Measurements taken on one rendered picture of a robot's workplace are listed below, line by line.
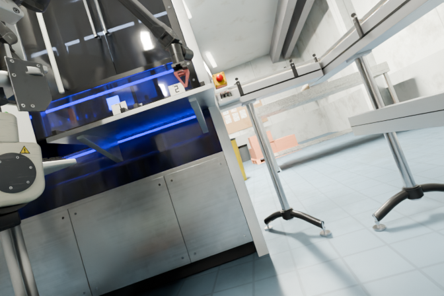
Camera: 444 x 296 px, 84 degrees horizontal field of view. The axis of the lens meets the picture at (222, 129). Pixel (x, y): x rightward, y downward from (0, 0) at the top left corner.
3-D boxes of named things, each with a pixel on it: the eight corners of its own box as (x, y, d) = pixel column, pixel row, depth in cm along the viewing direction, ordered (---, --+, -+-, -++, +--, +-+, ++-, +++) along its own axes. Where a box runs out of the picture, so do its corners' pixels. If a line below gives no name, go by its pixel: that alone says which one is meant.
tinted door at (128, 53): (117, 75, 144) (89, -16, 148) (188, 52, 145) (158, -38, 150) (117, 74, 143) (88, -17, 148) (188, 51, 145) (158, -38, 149)
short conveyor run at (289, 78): (219, 110, 150) (211, 86, 151) (219, 113, 166) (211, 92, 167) (324, 74, 152) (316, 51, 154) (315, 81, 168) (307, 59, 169)
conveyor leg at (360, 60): (400, 199, 127) (345, 61, 133) (416, 193, 127) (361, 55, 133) (413, 203, 118) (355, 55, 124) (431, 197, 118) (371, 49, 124)
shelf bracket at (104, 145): (118, 162, 138) (111, 140, 139) (123, 160, 138) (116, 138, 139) (84, 166, 104) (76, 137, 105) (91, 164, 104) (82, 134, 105)
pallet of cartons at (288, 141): (252, 166, 599) (242, 139, 605) (252, 162, 692) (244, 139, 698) (303, 149, 585) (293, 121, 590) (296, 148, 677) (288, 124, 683)
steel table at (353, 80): (414, 129, 359) (386, 61, 367) (275, 174, 381) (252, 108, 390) (386, 131, 436) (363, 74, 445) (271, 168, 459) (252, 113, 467)
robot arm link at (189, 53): (158, 42, 119) (169, 29, 115) (176, 47, 129) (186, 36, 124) (169, 61, 116) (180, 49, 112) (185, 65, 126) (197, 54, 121)
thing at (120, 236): (36, 284, 227) (10, 191, 234) (248, 209, 234) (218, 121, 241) (-110, 389, 127) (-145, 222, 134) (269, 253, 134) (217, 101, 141)
